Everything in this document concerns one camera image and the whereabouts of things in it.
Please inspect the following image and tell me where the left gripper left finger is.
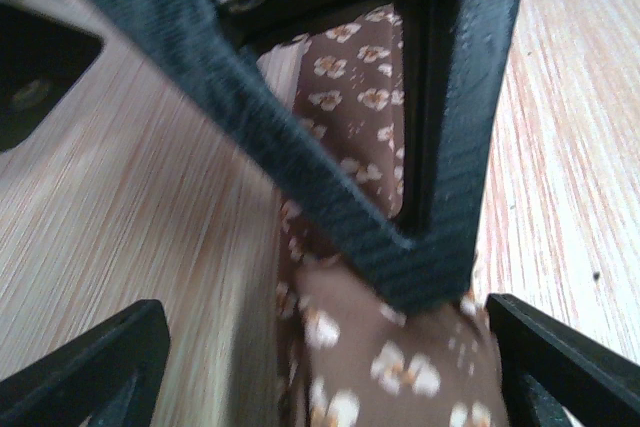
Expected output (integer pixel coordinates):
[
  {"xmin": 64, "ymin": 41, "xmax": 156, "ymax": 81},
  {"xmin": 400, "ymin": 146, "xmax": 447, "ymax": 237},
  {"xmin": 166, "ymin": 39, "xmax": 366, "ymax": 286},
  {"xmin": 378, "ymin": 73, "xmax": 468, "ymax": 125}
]
[{"xmin": 1, "ymin": 299, "xmax": 170, "ymax": 426}]

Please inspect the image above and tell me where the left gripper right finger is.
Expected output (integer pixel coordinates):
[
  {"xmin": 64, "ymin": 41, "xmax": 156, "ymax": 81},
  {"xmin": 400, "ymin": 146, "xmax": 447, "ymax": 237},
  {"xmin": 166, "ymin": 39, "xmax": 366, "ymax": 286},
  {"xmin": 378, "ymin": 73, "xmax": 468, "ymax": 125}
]
[{"xmin": 486, "ymin": 294, "xmax": 639, "ymax": 426}]

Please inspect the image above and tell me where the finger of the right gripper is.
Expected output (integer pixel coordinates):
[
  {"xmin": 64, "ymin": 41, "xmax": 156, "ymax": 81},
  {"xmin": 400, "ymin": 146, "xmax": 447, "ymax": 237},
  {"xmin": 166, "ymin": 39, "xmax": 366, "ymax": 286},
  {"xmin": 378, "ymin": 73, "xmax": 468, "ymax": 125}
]
[
  {"xmin": 91, "ymin": 0, "xmax": 520, "ymax": 314},
  {"xmin": 1, "ymin": 4, "xmax": 103, "ymax": 152}
]

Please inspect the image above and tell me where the brown floral tie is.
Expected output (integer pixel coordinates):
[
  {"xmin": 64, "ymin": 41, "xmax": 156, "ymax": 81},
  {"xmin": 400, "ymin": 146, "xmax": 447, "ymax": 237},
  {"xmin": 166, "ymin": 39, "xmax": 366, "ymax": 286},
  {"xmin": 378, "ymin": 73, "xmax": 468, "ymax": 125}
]
[{"xmin": 275, "ymin": 5, "xmax": 509, "ymax": 426}]

